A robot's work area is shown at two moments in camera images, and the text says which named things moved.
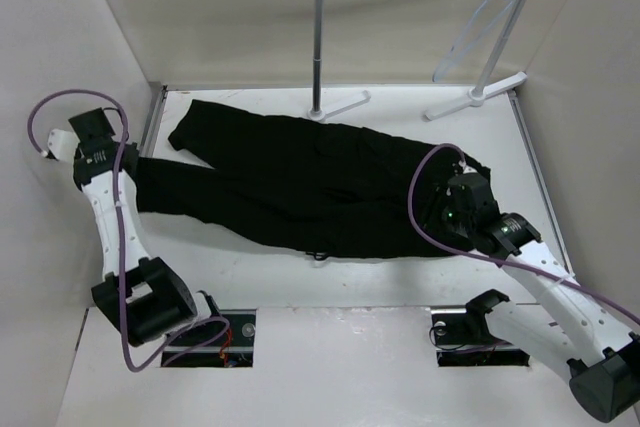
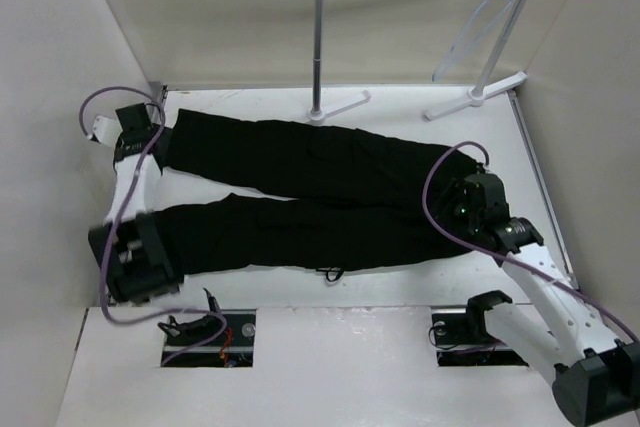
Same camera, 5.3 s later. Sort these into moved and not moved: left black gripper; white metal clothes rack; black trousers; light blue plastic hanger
Moved: black trousers; left black gripper
Not moved: white metal clothes rack; light blue plastic hanger
